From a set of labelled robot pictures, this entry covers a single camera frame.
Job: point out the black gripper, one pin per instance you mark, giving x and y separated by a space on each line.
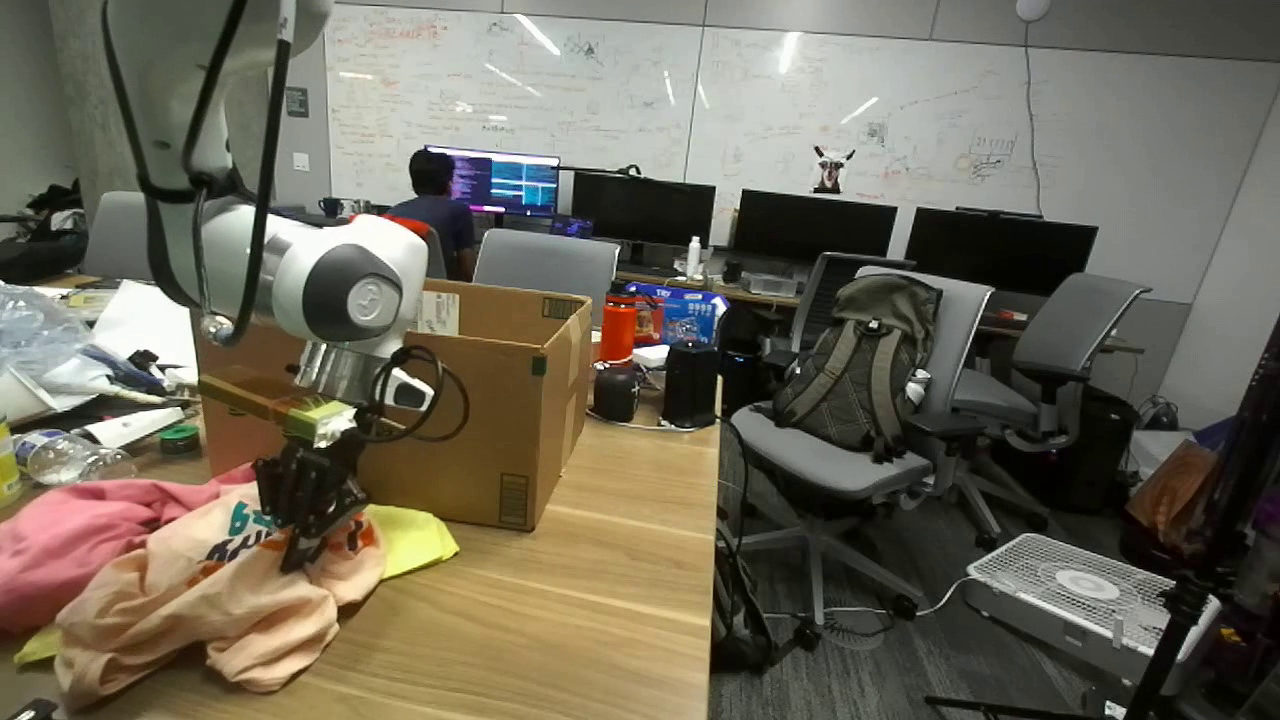
313 481

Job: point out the peach printed t-shirt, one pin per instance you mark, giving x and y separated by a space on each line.
200 612

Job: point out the brown cardboard box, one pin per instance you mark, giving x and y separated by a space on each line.
507 402

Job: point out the yellow cloth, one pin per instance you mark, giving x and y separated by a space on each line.
413 540

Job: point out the green tape roll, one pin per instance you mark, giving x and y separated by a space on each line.
178 439

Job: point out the white papers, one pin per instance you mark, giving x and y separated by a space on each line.
142 327

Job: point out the clear plastic bottle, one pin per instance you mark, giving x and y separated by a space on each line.
54 456

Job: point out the black mug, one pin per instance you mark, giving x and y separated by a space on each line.
619 393

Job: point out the person in dark shirt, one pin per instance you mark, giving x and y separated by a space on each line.
432 220

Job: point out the light grey office chair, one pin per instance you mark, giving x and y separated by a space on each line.
544 265

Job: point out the red bottle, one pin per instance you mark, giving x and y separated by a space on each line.
619 329

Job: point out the monitor with blue screen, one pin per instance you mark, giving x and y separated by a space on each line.
514 184

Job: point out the laptop with purple screen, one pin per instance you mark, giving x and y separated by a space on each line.
569 225

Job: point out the blue printed package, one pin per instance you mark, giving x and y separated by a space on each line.
695 319

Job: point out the black computer monitor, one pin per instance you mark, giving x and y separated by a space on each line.
647 208
813 225
1001 250

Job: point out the white bottle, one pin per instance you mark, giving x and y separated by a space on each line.
695 263

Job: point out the olive grey backpack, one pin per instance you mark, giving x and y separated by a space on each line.
854 375

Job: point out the small animal figure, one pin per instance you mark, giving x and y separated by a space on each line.
833 169

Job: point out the white flat device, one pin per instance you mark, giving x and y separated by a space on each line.
1066 585

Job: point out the black tripod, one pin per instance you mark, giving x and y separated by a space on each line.
1160 667

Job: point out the brown bag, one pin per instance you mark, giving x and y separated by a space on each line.
1175 502

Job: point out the white round lamp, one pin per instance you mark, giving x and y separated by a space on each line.
1034 7

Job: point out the large wall whiteboard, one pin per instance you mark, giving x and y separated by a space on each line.
803 106

